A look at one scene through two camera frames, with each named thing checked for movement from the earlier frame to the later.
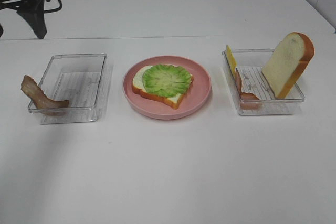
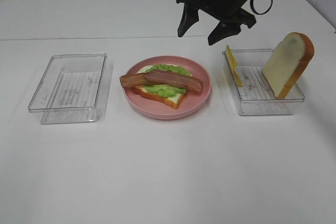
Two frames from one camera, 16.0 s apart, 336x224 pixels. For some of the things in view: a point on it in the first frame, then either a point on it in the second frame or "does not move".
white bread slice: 139,87 does not move
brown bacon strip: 30,88 -> 133,80
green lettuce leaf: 166,80 does not move
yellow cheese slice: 231,59 does not move
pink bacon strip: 249,101 -> 174,78
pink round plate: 194,99 does not move
